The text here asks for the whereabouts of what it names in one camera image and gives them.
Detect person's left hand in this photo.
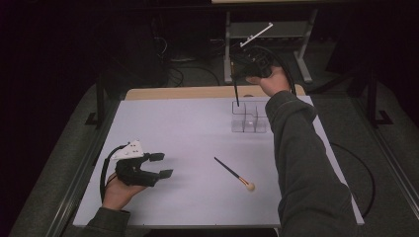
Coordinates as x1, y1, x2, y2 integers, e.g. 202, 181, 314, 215
102, 171, 148, 210

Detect tangled floor cables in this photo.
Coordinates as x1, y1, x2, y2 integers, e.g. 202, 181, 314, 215
152, 34, 221, 88

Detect wooden table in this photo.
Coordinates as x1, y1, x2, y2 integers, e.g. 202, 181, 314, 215
125, 84, 306, 102

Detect clear acrylic organizer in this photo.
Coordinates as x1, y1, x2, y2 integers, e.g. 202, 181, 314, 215
230, 100, 270, 134

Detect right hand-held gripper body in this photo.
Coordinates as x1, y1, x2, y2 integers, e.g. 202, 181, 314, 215
238, 22, 275, 80

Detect tan fluffy makeup brush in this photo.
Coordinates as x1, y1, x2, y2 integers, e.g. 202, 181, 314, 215
213, 156, 256, 193

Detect black floor cable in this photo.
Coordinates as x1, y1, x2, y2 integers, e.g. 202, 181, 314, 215
329, 141, 377, 219

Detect aluminium rail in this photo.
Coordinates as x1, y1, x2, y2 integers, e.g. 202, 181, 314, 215
43, 98, 122, 237
349, 95, 419, 211

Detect person's right hand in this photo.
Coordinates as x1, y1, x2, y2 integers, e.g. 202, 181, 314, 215
245, 64, 293, 98

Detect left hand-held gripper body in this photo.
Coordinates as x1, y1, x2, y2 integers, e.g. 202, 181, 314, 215
111, 140, 161, 188

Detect grey metal stand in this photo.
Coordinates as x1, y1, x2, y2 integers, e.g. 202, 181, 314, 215
223, 9, 314, 85

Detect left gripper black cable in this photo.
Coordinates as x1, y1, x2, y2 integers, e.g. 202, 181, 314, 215
99, 143, 129, 203

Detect thin dark-handled makeup brush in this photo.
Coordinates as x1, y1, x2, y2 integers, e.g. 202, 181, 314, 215
230, 61, 240, 108

